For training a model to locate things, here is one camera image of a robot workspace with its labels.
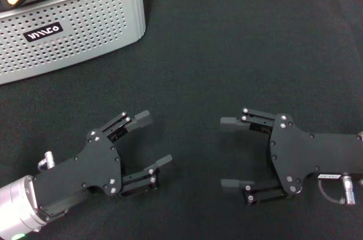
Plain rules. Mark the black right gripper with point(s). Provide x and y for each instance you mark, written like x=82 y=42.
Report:
x=312 y=155

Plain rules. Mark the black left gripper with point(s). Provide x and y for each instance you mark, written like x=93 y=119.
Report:
x=79 y=174

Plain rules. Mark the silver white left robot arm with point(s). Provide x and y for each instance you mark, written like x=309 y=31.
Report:
x=17 y=208

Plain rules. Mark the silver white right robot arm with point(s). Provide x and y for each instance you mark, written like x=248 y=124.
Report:
x=361 y=136

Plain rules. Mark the black tablecloth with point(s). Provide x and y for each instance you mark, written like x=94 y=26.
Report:
x=198 y=81

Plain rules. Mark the grey perforated storage box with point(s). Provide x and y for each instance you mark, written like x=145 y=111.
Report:
x=85 y=24

